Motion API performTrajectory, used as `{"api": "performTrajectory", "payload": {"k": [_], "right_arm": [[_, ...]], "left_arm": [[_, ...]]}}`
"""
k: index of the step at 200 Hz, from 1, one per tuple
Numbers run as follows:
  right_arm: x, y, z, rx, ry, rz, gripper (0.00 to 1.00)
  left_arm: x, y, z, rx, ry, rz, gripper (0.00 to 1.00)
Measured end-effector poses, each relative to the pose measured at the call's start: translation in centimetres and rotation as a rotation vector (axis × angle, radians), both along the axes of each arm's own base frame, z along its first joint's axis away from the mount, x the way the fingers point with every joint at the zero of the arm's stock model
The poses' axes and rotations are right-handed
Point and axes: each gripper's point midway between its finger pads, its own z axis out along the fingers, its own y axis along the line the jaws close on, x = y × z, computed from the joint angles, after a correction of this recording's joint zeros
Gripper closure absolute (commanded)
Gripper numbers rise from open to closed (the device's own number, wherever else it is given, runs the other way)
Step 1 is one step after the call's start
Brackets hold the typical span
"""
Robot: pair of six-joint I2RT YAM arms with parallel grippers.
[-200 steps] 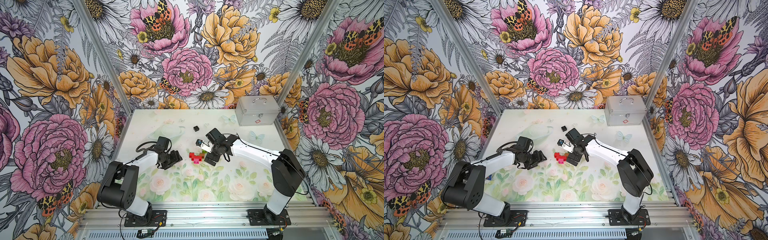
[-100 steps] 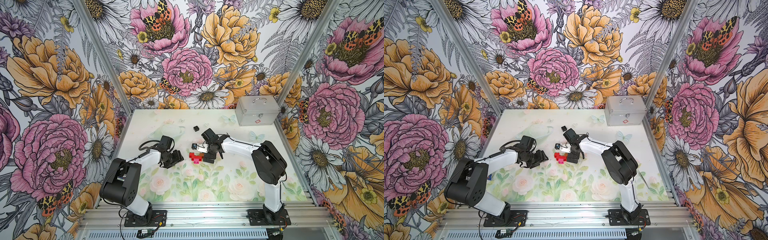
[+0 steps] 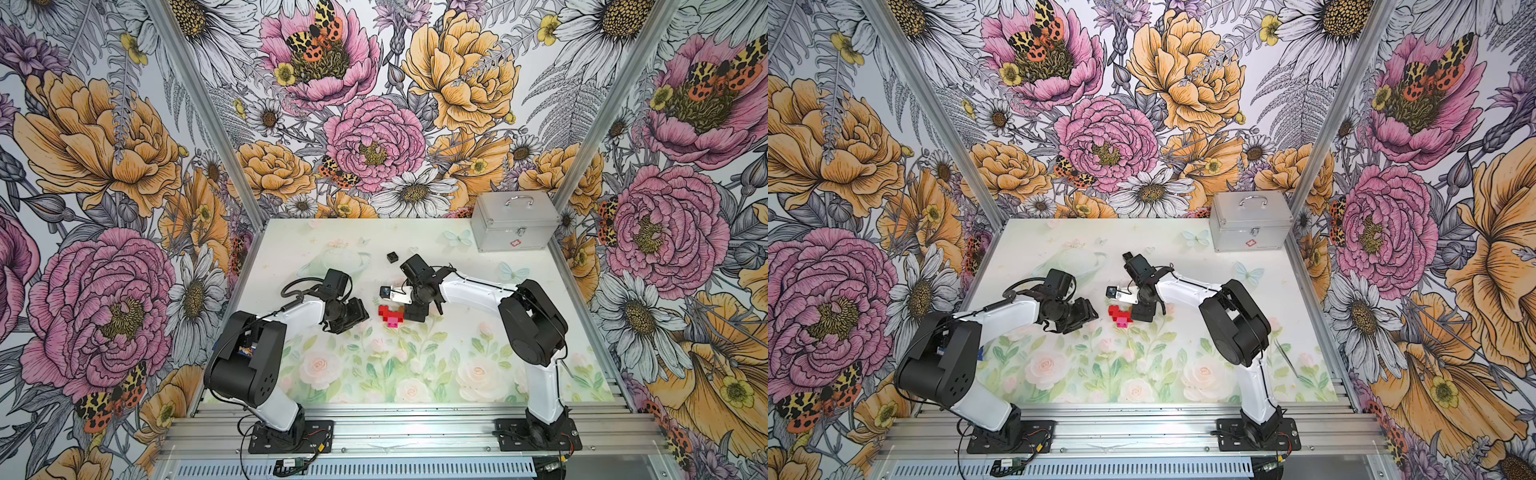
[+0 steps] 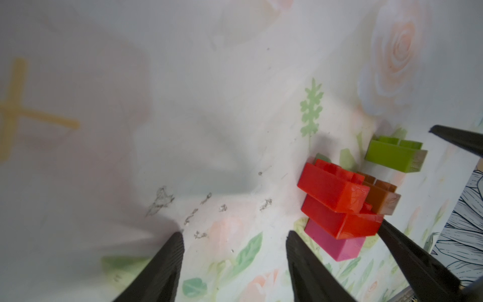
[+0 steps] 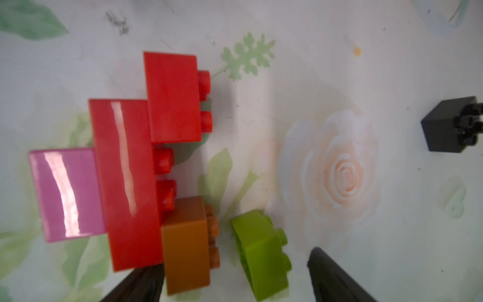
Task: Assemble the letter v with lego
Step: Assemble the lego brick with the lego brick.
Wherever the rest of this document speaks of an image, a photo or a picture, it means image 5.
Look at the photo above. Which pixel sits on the black lego brick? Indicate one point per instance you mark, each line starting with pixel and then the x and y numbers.
pixel 453 125

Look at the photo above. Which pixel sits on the long red lego brick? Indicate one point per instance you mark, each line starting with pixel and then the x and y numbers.
pixel 124 157

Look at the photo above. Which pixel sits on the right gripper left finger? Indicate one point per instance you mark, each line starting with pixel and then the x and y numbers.
pixel 143 284

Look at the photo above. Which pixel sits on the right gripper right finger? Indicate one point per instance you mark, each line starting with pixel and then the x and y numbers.
pixel 330 282

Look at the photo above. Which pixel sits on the magenta lego brick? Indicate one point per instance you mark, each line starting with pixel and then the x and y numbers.
pixel 68 193

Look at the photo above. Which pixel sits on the small red lego brick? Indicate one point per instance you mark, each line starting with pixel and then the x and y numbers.
pixel 175 90

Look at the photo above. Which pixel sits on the green lego brick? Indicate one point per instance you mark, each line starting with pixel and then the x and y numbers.
pixel 260 250

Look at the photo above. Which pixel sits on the orange lego brick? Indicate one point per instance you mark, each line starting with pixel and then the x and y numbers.
pixel 188 236

